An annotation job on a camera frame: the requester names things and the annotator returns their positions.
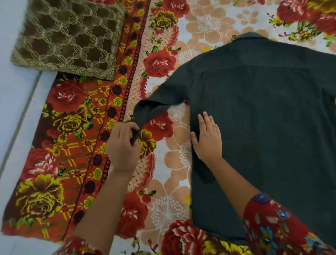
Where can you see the person's right hand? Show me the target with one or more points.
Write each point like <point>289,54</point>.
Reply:
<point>208,145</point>

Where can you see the person's left hand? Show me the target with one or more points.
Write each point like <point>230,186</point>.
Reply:
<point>121,152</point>

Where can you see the person's right middle finger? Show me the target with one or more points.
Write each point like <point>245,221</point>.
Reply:
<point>208,120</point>

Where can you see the person's right little finger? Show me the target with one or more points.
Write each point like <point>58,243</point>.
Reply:
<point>218,131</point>

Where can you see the person's right thumb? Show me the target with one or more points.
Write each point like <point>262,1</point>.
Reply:
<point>194,139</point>

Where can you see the person's left fingers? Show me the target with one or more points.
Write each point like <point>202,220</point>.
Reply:
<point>126,128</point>

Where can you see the dark green shirt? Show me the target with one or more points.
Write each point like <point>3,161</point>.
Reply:
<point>262,118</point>

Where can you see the person's right forearm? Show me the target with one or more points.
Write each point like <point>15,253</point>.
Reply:
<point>231,184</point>

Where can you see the person's left forearm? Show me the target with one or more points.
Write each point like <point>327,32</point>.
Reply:
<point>105,207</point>

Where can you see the red floral bed sheet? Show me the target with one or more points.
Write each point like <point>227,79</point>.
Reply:
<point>76,157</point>

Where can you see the brown patterned cushion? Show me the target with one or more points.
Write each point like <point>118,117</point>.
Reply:
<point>68,36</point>

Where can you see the red floral sleeve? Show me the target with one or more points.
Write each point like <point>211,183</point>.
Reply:
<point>278,228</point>
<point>78,247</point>

